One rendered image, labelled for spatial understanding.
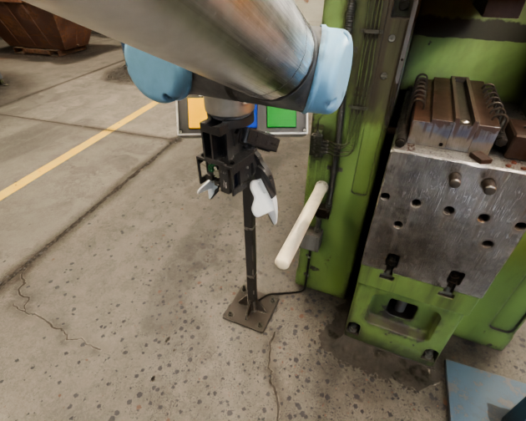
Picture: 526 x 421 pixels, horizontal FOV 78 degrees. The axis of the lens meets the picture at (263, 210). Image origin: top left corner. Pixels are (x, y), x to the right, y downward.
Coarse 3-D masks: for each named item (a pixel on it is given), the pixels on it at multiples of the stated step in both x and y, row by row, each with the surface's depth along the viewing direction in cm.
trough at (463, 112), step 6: (456, 78) 111; (456, 84) 109; (462, 84) 109; (462, 90) 104; (462, 96) 99; (468, 96) 97; (462, 102) 95; (468, 102) 94; (462, 108) 92; (468, 108) 92; (462, 114) 88; (468, 114) 88; (468, 120) 84; (474, 120) 82
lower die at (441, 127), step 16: (432, 80) 115; (448, 80) 111; (432, 96) 100; (448, 96) 98; (480, 96) 98; (416, 112) 91; (432, 112) 88; (448, 112) 88; (480, 112) 87; (416, 128) 87; (432, 128) 86; (448, 128) 84; (464, 128) 82; (480, 128) 81; (496, 128) 80; (432, 144) 88; (448, 144) 86; (464, 144) 85; (480, 144) 83
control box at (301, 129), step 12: (192, 96) 82; (180, 108) 82; (264, 108) 83; (180, 120) 83; (264, 120) 83; (300, 120) 84; (180, 132) 83; (192, 132) 83; (276, 132) 84; (288, 132) 84; (300, 132) 84
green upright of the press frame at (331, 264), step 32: (384, 0) 86; (352, 32) 93; (384, 32) 90; (352, 64) 97; (384, 64) 94; (352, 96) 103; (384, 96) 99; (384, 128) 104; (320, 160) 120; (352, 160) 115; (352, 192) 123; (352, 224) 130; (320, 256) 148; (352, 256) 140; (320, 288) 160
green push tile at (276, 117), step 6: (270, 108) 82; (276, 108) 82; (270, 114) 82; (276, 114) 83; (282, 114) 83; (288, 114) 83; (294, 114) 83; (270, 120) 83; (276, 120) 83; (282, 120) 83; (288, 120) 83; (294, 120) 83; (270, 126) 83; (276, 126) 83; (282, 126) 83; (288, 126) 83; (294, 126) 83
